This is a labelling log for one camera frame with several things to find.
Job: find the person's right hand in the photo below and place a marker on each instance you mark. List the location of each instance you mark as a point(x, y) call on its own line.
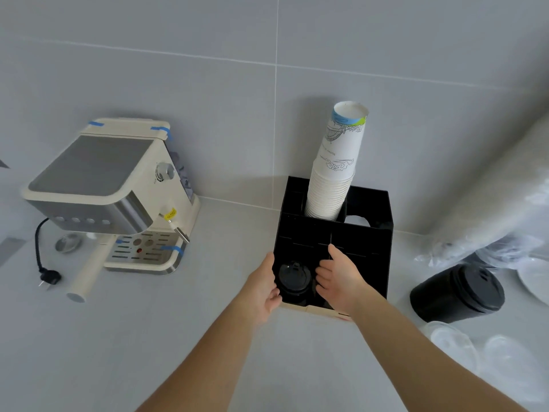
point(343, 281)

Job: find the person's left hand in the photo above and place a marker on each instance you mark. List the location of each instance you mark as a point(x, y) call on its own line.
point(259, 291)

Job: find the person's right thumb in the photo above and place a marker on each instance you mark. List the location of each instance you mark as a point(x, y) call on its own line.
point(335, 253)

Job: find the person's left thumb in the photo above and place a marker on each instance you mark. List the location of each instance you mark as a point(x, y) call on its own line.
point(268, 265)

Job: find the black cup organizer box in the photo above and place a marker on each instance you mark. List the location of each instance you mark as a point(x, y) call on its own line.
point(360, 244)

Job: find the person's right forearm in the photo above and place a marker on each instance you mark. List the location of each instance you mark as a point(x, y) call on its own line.
point(420, 364)

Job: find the person's left forearm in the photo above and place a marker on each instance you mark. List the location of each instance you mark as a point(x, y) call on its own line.
point(206, 360)

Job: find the black cup lid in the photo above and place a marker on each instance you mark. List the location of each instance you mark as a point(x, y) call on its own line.
point(295, 278)

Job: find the stack of white paper cups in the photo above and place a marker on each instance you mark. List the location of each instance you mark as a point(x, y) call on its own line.
point(332, 184)

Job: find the blue tape strip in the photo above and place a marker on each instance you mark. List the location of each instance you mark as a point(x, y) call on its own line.
point(96, 123)
point(173, 250)
point(163, 132)

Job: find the yellow sticker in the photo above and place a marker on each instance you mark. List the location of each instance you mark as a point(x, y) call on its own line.
point(170, 213)

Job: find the black coffee cup with lid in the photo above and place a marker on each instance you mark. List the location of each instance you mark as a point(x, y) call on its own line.
point(450, 296)

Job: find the clear plastic lid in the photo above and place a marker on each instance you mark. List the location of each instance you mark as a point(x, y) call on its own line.
point(514, 368)
point(454, 345)

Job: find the clear plastic sleeve of lids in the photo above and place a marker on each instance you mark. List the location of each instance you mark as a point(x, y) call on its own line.
point(493, 201)

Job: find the cream steel espresso machine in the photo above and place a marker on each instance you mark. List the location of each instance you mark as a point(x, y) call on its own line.
point(107, 175)

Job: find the round metal filter basket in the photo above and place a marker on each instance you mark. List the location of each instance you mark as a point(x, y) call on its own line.
point(68, 243)

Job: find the white plastic lid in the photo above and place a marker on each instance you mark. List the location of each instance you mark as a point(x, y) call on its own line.
point(536, 281)

